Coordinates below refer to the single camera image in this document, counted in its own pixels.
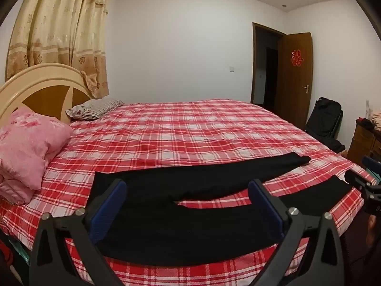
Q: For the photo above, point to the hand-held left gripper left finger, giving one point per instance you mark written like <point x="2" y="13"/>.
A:
<point x="110" y="211"/>

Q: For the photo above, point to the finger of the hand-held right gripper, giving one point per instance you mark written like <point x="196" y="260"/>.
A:
<point x="354" y="179"/>
<point x="369" y="162"/>

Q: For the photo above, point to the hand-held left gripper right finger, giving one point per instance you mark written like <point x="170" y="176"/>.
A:
<point x="265" y="211"/>

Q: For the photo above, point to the black pants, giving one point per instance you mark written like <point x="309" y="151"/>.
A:
<point x="178" y="181"/>

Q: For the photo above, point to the person's right hand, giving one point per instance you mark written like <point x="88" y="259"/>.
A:
<point x="373" y="229"/>

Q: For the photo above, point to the brown wooden cabinet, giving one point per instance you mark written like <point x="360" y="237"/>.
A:
<point x="360" y="143"/>

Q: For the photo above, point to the dark red cloth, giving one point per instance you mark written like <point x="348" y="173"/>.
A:
<point x="365" y="124"/>

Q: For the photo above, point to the beige cloth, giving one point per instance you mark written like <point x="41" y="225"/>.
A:
<point x="377" y="123"/>

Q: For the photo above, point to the brown wooden door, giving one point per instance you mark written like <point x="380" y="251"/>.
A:
<point x="293" y="101"/>

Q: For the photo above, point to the grey striped pillow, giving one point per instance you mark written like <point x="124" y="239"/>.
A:
<point x="95" y="108"/>

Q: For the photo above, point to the pink floral quilt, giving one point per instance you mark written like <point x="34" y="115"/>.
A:
<point x="26" y="146"/>

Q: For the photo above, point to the red plaid bed sheet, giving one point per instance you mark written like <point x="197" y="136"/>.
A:
<point x="193" y="131"/>

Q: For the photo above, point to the red and black garment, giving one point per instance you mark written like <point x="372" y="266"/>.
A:
<point x="5" y="251"/>

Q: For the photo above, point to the red paper door decoration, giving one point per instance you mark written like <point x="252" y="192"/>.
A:
<point x="296" y="57"/>

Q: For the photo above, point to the cream wooden headboard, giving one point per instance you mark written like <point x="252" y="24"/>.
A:
<point x="44" y="74"/>

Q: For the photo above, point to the beige patterned curtain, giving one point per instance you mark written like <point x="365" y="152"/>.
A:
<point x="59" y="20"/>

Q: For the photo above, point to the brown door frame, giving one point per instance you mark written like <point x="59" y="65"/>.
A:
<point x="253" y="65"/>

